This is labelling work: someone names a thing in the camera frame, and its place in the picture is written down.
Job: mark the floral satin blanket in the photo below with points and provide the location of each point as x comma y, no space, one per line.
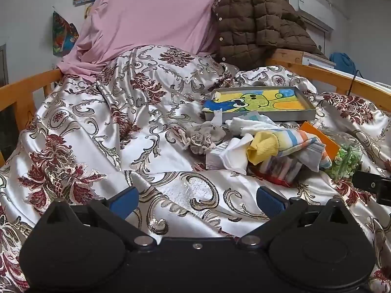
91,113

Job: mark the cartoon drawing paper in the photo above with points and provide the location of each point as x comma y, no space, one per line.
262,100

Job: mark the bag of green candies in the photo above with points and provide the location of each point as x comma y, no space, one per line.
345,161

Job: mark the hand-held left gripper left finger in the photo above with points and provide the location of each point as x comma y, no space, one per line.
126,200

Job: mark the blue bag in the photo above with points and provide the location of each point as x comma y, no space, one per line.
345,62

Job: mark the pink bed sheet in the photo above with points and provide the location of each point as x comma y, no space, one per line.
146,15

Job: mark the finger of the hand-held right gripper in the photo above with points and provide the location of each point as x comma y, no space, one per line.
371,186

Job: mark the clear packet with red edge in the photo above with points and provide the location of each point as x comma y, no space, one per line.
278,168

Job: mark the white panel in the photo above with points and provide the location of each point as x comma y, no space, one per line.
371,82

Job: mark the white air conditioner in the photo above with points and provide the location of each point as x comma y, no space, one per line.
308,6

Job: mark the wooden bed frame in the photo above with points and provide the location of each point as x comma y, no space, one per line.
330,77

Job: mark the brown quilted jacket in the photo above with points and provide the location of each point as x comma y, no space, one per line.
259,21

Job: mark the orange rubber band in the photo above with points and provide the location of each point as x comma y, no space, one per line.
323,142

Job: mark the dark colourful wall poster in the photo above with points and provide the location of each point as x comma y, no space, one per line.
62,36

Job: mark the striped yellow orange sock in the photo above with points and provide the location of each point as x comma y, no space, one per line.
293,140

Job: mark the white quilted cloth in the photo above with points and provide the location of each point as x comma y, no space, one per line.
247,125

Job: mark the grey shallow box tray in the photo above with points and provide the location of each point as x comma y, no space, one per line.
268,116

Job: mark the small white carton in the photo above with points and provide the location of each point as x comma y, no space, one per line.
213,158

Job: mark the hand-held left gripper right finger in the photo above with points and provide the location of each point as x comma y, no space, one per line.
268,201

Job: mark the pale grey smooth cloth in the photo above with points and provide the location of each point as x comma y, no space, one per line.
235,155

